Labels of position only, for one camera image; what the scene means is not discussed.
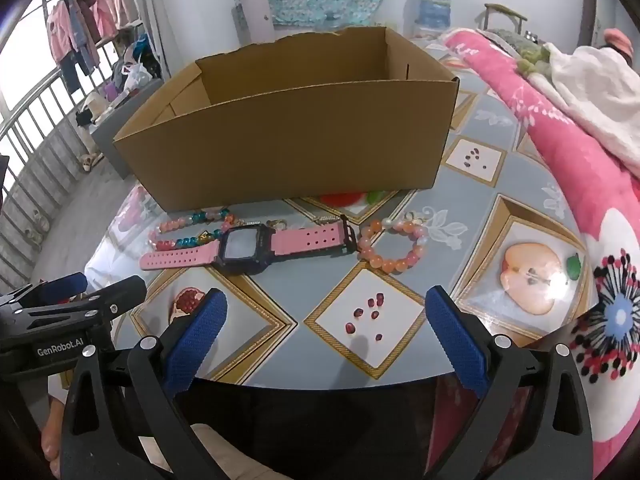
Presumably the pile of clothes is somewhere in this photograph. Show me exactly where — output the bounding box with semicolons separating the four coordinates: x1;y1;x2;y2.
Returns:
105;35;163;106

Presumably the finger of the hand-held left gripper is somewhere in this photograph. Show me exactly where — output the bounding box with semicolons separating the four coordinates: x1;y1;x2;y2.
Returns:
0;275;148;334
0;272;89;312

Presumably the white blanket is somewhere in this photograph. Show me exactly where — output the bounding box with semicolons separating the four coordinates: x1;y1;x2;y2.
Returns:
520;42;640;181

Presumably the person's left hand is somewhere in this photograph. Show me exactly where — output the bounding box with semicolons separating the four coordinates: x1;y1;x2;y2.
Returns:
41;397;67;463

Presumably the brown cardboard box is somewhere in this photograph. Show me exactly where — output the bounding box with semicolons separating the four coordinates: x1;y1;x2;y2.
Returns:
112;26;460;213

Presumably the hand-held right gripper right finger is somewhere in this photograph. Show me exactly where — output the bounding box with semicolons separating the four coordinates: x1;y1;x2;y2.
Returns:
425;285;596;480

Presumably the pale pink board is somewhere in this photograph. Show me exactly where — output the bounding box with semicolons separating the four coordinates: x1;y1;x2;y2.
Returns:
240;0;273;46

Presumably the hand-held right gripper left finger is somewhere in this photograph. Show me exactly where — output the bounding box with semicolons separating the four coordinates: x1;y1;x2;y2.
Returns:
55;287;229;480

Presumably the grey cabinet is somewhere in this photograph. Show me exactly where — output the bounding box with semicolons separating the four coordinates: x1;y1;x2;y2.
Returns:
90;77;166;178

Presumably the olive green cloth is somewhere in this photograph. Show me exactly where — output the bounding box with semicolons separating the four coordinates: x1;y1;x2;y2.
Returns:
500;30;551;76

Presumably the wooden chair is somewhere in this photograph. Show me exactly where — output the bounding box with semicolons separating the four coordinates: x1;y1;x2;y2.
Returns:
484;3;528;36

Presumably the black cloth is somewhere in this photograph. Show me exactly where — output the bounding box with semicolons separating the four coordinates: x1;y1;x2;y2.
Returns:
175;375;453;480

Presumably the dark red cloth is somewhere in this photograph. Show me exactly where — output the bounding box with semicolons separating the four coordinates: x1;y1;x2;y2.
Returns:
434;374;533;466

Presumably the pink strap digital watch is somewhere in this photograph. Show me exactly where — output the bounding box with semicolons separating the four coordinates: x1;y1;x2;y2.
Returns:
140;215;358;277

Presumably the fruit print tablecloth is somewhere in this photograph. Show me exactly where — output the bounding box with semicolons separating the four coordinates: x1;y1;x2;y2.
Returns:
82;42;608;386

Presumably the row of hanging clothes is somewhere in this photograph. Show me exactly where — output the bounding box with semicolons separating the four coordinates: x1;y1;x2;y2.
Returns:
47;0;141;91

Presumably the orange pink bead bracelet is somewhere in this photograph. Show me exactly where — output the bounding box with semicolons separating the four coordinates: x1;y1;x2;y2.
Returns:
356;215;431;275

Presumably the white plastic bag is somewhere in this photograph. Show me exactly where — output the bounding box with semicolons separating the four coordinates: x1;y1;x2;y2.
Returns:
122;62;151;91

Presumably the metal balcony railing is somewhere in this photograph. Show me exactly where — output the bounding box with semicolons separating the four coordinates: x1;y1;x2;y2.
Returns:
0;67;151;281

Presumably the pink teal bead bracelet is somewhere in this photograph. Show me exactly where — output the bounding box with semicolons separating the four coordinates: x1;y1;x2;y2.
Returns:
150;207;246;253

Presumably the blue water jug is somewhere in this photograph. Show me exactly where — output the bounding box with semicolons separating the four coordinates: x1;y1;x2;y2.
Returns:
412;0;453;38

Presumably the pink floral blanket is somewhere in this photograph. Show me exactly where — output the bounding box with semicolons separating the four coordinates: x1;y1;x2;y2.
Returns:
442;27;640;461

